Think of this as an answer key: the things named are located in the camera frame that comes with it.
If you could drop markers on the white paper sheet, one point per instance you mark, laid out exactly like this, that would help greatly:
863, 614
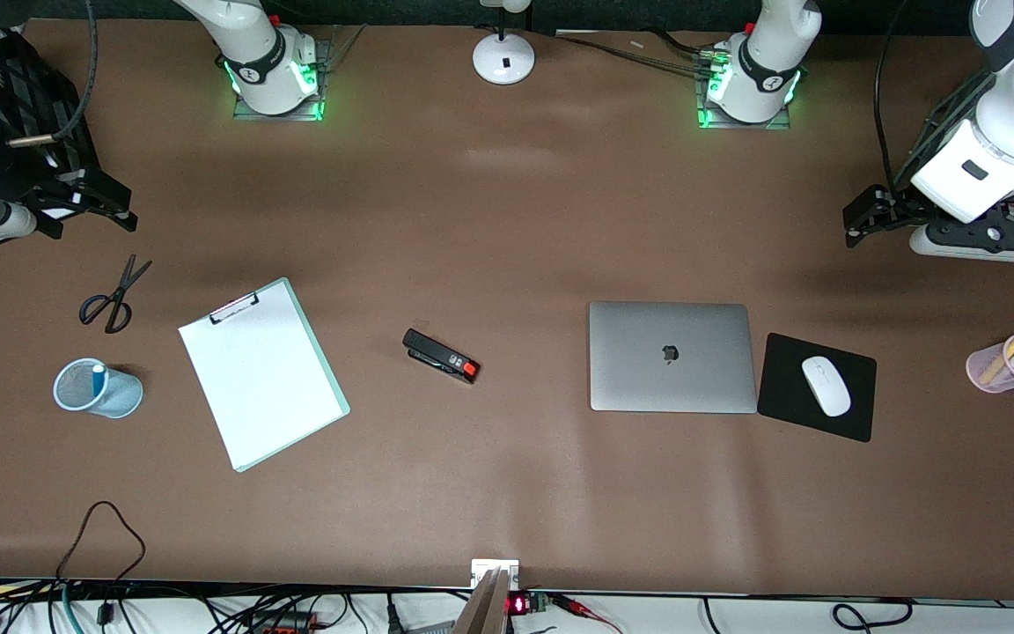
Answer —
260, 379

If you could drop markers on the red LED display module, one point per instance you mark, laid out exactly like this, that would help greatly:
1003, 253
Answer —
520, 604

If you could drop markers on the silver laptop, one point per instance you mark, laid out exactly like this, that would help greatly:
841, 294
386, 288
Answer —
630, 352

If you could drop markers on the white round-base stand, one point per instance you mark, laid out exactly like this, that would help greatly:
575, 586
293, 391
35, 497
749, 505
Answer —
503, 60

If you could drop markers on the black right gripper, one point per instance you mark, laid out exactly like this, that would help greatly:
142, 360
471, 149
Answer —
21, 176

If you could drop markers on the small white box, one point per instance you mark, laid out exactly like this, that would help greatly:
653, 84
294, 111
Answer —
485, 568

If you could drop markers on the blue marker with white cap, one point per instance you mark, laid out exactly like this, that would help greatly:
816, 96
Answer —
99, 380

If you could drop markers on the pink translucent pen cup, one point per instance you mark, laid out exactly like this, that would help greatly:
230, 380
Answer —
978, 361

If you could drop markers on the wooden post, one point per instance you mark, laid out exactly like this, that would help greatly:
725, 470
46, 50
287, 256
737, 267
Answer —
485, 608

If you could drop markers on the white computer mouse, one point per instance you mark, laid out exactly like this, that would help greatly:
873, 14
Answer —
826, 387

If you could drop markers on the green clipboard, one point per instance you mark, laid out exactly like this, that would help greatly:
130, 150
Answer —
331, 401

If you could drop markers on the black stapler with orange tip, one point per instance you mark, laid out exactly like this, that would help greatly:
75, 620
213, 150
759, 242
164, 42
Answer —
437, 354

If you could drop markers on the black scissors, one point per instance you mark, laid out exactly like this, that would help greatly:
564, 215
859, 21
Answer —
111, 304

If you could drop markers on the black stacked letter tray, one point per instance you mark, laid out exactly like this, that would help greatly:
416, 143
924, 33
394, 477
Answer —
36, 84

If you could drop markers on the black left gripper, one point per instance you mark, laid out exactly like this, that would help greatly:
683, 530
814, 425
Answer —
898, 205

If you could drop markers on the black mouse pad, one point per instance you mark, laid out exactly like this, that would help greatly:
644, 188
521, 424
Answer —
859, 414

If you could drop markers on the blue mesh pen cup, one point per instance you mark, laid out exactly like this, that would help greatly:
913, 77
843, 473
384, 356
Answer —
120, 401

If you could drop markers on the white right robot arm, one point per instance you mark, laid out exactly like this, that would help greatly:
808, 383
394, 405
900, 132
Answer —
260, 62

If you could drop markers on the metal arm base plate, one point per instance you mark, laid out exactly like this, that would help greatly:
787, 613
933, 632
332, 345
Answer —
709, 119
324, 70

